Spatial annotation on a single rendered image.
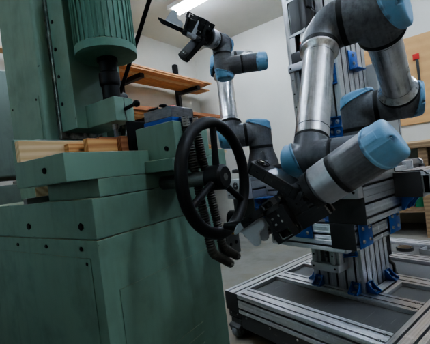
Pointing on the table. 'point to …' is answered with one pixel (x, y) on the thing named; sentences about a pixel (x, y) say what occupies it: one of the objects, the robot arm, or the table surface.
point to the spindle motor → (102, 31)
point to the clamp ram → (133, 133)
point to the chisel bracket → (109, 113)
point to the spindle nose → (108, 76)
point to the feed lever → (136, 47)
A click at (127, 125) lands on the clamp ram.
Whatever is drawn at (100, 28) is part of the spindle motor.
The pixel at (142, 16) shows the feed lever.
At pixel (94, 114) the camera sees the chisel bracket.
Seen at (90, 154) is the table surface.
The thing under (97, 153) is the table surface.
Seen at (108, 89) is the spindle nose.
